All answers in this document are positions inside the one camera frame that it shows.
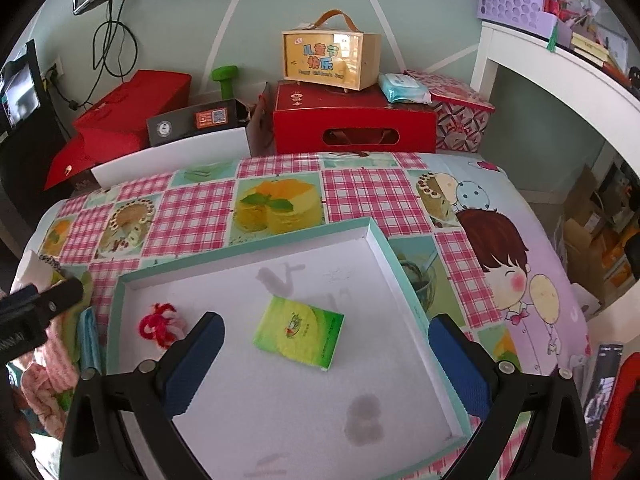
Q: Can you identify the white tray box teal rim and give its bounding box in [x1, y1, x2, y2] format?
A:
[102, 217, 473, 480]

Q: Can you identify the yellow box with brown handle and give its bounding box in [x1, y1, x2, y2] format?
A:
[281, 10, 382, 95]

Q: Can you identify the large red box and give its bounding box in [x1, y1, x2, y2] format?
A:
[72, 70, 192, 161]

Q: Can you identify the white shelf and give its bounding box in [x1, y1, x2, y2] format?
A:
[470, 20, 640, 201]

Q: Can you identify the black display screen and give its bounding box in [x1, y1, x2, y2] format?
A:
[0, 40, 68, 161]

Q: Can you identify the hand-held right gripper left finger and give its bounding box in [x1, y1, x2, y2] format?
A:
[60, 311, 226, 480]

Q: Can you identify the white board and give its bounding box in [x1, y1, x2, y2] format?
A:
[91, 125, 251, 190]

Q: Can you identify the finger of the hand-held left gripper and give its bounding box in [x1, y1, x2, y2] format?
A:
[30, 277, 85, 320]

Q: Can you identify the pile of books and stationery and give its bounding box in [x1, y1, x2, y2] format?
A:
[540, 0, 640, 81]

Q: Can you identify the light blue wet wipes pack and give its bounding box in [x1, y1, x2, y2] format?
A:
[378, 73, 432, 106]

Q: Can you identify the white wall socket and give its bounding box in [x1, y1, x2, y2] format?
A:
[42, 57, 66, 83]

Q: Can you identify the red plastic object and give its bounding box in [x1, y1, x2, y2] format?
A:
[590, 350, 640, 480]

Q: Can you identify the red gift box with handle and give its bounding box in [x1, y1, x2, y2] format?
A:
[272, 81, 437, 154]

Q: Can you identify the black cable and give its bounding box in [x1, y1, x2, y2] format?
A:
[92, 0, 139, 81]

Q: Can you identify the teal packet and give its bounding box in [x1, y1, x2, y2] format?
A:
[77, 307, 106, 376]

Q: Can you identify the pink knit cloth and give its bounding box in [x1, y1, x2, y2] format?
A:
[20, 340, 83, 441]

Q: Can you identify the green tissue packet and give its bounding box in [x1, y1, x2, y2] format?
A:
[252, 296, 345, 372]

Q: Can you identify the cake print checkered tablecloth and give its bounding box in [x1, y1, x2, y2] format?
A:
[12, 151, 596, 480]

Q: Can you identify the black box with orange label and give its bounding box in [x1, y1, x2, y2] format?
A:
[146, 98, 249, 148]

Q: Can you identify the black flat box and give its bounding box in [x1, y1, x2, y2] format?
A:
[582, 342, 626, 441]

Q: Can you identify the stack of cardboard boxes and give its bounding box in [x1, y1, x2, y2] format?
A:
[555, 160, 640, 311]

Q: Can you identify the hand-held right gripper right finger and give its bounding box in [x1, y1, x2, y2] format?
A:
[428, 312, 593, 480]

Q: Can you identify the green dumbbell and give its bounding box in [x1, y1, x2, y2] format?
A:
[211, 66, 242, 101]

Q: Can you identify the red patterned tin box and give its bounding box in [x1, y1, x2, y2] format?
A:
[404, 70, 496, 152]

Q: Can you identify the flat red box brown pattern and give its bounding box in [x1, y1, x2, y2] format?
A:
[44, 135, 101, 192]

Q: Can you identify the white soft item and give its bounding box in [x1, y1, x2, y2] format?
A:
[12, 250, 61, 291]

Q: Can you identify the red yarn hair tie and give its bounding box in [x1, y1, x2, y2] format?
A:
[138, 302, 187, 347]

